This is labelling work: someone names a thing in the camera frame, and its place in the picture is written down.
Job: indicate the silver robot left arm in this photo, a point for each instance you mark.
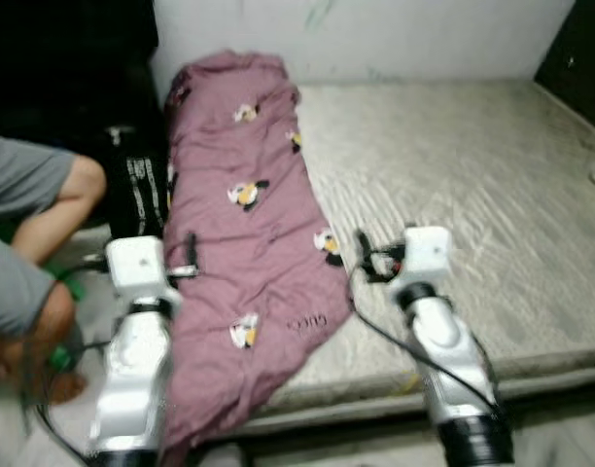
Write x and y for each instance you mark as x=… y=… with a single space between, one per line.
x=132 y=379

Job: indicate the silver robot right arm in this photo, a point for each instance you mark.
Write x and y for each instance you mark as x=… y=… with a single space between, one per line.
x=438 y=336

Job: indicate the purple cartoon print blanket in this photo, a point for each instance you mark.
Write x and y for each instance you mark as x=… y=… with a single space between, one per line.
x=239 y=272

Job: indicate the black bag with white print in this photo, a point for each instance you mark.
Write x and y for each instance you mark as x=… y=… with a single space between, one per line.
x=142 y=190

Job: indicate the white quilted mattress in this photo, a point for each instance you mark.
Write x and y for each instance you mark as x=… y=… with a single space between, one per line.
x=453 y=175

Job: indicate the green plastic stool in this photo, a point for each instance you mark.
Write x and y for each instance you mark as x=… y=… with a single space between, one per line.
x=62 y=358

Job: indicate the person in grey shorts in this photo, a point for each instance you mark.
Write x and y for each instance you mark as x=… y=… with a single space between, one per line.
x=25 y=175

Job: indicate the black tufted headboard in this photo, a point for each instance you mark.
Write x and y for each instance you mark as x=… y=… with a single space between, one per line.
x=579 y=58

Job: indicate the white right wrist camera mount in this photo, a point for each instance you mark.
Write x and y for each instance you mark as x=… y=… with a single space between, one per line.
x=426 y=251

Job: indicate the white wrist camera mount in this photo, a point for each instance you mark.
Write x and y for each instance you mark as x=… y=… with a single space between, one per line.
x=426 y=251
x=137 y=263

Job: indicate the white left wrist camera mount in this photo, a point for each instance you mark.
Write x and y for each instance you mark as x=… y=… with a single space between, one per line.
x=137 y=263

